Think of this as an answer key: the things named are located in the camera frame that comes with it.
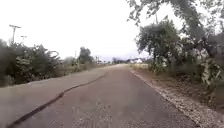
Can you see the dark green round tree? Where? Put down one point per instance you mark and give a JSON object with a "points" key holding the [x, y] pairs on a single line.
{"points": [[85, 55]]}

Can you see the group of tall dark trees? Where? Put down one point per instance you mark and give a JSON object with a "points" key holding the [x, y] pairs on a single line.
{"points": [[165, 43]]}

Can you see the utility pole with crossarm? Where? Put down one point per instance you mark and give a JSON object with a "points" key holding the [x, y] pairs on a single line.
{"points": [[14, 33]]}

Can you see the pale gravel strip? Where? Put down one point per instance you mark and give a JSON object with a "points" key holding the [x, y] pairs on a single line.
{"points": [[193, 107]]}

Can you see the grassy roadside verge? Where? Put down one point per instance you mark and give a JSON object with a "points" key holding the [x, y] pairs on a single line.
{"points": [[176, 85]]}

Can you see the small utility pole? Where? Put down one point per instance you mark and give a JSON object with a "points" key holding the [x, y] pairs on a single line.
{"points": [[23, 38]]}

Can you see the thin pole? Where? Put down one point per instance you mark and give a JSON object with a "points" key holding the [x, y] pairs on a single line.
{"points": [[75, 54]]}

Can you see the row of roadside bushes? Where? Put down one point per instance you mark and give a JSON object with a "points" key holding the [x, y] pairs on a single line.
{"points": [[28, 65]]}

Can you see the grey asphalt road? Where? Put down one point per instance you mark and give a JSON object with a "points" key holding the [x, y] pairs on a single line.
{"points": [[116, 100]]}

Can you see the white building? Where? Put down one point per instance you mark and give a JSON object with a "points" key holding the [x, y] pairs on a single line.
{"points": [[137, 61]]}

